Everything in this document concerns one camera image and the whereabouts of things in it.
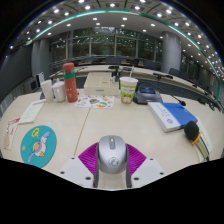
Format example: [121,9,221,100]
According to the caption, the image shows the colourful sticker sheet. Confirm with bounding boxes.
[74,94,115,110]

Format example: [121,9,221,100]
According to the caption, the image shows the blue book with white spine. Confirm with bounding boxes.
[147,101,199,133]

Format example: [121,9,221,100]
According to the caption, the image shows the printed paper cup with straw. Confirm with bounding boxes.
[119,66,139,105]

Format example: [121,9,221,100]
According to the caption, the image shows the beige cardboard box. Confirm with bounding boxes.
[83,72,121,97]

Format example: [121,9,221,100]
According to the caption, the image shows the red drink bottle green band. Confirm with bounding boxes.
[62,62,79,104]

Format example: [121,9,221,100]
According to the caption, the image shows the round teal cartoon mouse pad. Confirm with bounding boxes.
[20,124,58,169]

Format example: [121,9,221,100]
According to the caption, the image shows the silver grey computer mouse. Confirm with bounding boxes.
[96,134,128,175]

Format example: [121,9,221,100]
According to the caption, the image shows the white lidded mug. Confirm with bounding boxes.
[51,81,67,103]

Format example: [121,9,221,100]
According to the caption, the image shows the dark conference microphone unit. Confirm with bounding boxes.
[132,81,187,107]

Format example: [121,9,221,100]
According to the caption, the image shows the red and white fan leaflet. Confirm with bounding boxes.
[3,117,22,151]

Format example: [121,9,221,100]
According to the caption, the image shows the ceiling lights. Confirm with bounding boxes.
[8,0,223,73]

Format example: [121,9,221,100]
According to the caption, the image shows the curved conference desk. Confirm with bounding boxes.
[49,64,222,108]

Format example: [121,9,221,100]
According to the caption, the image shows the black handheld microphone orange ring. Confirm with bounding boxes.
[183,120,210,162]

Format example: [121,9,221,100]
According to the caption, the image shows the white printed document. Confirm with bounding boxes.
[18,99,47,125]

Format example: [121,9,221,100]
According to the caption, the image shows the grey box monitor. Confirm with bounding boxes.
[23,78,39,94]

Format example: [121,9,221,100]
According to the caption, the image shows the black office chairs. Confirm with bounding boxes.
[78,55,218,101]

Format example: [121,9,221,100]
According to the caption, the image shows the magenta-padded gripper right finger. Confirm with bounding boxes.
[125,143,166,188]

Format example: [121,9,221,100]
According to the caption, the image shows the white standing board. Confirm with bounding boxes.
[35,71,46,88]

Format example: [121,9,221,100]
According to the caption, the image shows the white paper sheet green lines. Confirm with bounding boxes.
[195,116,214,155]

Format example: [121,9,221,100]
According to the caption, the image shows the stack of white paper cups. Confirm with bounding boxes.
[40,79,55,104]

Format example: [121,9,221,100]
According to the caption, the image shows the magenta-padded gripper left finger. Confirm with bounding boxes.
[59,142,101,189]

